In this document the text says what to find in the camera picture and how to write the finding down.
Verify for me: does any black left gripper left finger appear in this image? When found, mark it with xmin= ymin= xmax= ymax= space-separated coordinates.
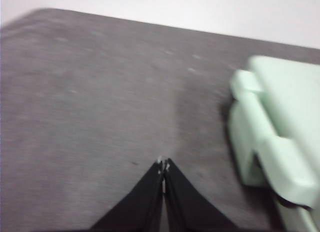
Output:
xmin=89 ymin=155 xmax=164 ymax=232

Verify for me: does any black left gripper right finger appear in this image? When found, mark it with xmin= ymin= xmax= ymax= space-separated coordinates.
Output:
xmin=163 ymin=158 xmax=238 ymax=232

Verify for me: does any mint green cooker base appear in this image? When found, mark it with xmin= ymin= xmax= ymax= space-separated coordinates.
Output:
xmin=228 ymin=69 xmax=320 ymax=232

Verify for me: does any mint green hinged griddle cover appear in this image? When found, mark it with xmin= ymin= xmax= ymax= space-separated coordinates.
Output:
xmin=247 ymin=55 xmax=320 ymax=210

